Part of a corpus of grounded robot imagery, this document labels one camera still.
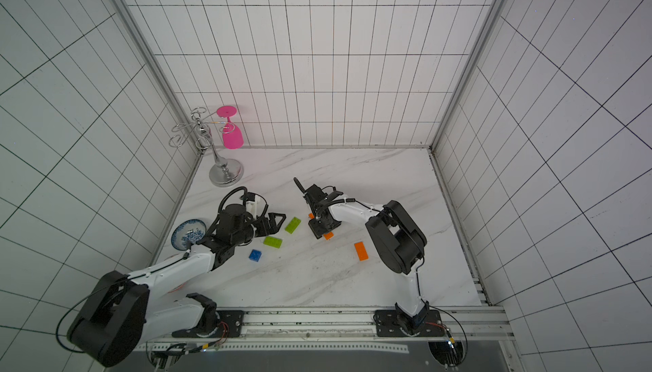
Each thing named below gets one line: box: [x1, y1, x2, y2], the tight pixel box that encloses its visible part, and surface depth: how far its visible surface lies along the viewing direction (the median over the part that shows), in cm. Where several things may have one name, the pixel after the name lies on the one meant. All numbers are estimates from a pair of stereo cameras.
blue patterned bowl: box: [170, 219, 207, 251], surface depth 91 cm
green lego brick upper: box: [284, 216, 302, 235], surface depth 95 cm
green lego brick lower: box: [262, 236, 283, 249], surface depth 91 cm
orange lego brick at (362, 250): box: [354, 241, 370, 262], surface depth 89 cm
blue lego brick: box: [247, 248, 263, 263], surface depth 87 cm
